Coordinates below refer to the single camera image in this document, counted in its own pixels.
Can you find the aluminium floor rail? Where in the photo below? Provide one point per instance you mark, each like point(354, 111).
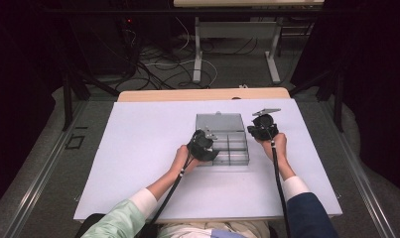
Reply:
point(38, 181)
point(359, 181)

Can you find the clear plastic compartment box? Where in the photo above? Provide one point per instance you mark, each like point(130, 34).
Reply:
point(230, 145)

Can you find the white metal frame desk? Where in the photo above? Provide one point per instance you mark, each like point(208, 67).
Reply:
point(197, 49)

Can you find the black metal stand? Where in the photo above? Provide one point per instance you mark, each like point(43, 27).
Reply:
point(338, 99)
point(67, 99)

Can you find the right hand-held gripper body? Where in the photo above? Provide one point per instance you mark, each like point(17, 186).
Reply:
point(263, 129)

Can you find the person's left hand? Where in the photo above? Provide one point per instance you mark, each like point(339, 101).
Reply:
point(182, 160)

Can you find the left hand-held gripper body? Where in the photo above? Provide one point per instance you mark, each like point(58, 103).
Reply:
point(202, 147)

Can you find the person's torso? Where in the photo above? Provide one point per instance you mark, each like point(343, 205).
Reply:
point(214, 231)

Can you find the white table cover board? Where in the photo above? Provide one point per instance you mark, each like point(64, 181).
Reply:
point(138, 132)

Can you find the person's right hand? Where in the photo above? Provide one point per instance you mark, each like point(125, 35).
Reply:
point(277, 147)

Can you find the black chair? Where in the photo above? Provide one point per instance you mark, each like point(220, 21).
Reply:
point(91, 220)

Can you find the black computer tower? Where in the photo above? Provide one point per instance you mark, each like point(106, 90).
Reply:
point(128, 21)

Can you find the wooden table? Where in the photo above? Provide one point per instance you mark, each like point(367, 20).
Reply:
point(187, 95)

